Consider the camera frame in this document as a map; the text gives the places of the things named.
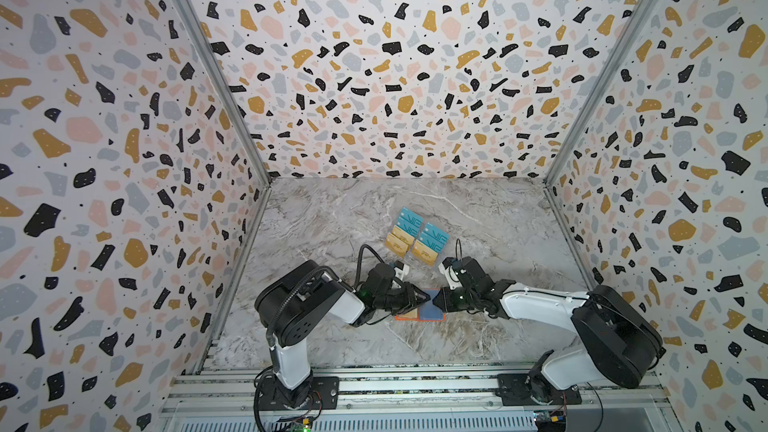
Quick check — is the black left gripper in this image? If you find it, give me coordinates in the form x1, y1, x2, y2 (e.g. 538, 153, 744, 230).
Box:
375, 283, 433, 316

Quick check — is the orange card holder wallet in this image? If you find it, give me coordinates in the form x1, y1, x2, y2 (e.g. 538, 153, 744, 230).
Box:
417, 303, 446, 322

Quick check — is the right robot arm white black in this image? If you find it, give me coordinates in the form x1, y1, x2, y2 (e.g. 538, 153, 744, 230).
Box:
433, 257, 666, 403

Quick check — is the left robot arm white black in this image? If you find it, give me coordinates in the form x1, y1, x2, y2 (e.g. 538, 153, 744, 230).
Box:
254, 260, 431, 392

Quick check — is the clear acrylic card stand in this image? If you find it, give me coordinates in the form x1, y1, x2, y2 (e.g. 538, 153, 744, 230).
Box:
392, 212, 448, 256

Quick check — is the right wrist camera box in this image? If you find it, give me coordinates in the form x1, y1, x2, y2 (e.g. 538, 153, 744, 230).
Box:
439, 257, 462, 290

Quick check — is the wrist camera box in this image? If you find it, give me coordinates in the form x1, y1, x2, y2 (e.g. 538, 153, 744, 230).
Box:
392, 261, 410, 280
439, 257, 462, 290

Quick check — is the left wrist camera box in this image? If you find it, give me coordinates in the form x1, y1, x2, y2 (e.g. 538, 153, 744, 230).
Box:
392, 261, 410, 280

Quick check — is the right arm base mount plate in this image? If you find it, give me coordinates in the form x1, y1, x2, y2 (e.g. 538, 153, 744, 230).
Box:
495, 373, 582, 406

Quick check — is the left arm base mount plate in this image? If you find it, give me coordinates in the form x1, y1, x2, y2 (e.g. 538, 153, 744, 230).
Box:
254, 373, 340, 412

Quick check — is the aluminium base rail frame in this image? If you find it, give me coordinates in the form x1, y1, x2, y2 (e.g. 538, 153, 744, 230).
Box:
155, 363, 683, 431

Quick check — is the aluminium corner post right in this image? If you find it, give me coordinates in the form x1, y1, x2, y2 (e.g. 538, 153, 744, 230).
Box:
543, 0, 688, 188

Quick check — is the aluminium corner post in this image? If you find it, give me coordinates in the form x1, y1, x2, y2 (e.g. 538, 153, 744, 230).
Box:
149, 0, 272, 187
543, 0, 688, 188

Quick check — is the aluminium corner post left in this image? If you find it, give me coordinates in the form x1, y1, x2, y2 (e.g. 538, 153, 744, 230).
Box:
149, 0, 272, 187

